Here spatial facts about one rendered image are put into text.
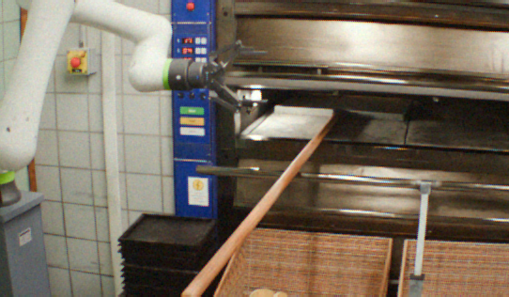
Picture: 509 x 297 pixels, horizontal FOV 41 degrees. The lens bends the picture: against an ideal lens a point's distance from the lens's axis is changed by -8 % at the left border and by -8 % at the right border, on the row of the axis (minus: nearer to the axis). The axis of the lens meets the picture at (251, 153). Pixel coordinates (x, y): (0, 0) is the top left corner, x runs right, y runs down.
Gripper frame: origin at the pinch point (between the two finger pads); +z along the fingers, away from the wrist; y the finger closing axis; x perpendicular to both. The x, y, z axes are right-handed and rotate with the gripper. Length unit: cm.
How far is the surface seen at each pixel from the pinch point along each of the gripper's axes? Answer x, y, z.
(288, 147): -55, 33, -5
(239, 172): -17.2, 32.5, -11.7
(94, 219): -54, 68, -84
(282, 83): -40.2, 7.9, -3.8
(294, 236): -51, 65, -1
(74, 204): -54, 63, -93
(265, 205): 22.3, 28.7, 6.4
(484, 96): -41, 8, 64
